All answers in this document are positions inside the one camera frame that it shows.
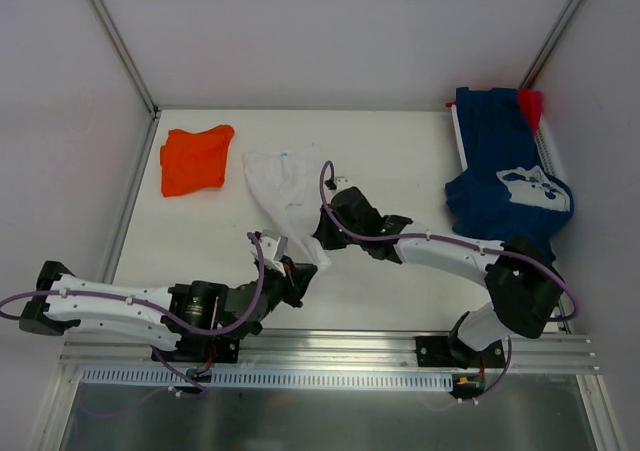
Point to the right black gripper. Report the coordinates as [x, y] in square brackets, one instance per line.
[333, 230]

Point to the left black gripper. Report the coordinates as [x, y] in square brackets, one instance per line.
[292, 281]

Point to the white t shirt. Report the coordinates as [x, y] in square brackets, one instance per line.
[285, 184]

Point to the orange t shirt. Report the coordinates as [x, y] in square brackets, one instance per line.
[191, 162]

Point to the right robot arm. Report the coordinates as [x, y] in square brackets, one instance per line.
[523, 288]

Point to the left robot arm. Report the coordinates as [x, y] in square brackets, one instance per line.
[181, 320]

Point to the blue printed t shirt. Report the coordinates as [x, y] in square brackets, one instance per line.
[504, 191]

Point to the white perforated basket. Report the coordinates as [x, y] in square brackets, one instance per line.
[547, 150]

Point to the red t shirt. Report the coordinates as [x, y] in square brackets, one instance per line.
[531, 103]

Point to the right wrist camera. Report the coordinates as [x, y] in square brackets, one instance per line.
[337, 184]

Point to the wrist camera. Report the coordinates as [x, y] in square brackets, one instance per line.
[272, 246]
[337, 184]

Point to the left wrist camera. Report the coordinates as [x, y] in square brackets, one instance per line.
[272, 246]

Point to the aluminium mounting rail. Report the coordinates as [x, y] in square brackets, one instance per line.
[552, 353]

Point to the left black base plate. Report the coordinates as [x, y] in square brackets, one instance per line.
[210, 348]

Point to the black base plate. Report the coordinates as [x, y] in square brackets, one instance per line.
[434, 352]
[210, 348]

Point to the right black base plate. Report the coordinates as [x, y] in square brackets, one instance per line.
[434, 352]

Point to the white slotted cable duct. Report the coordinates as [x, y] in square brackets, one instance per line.
[276, 379]

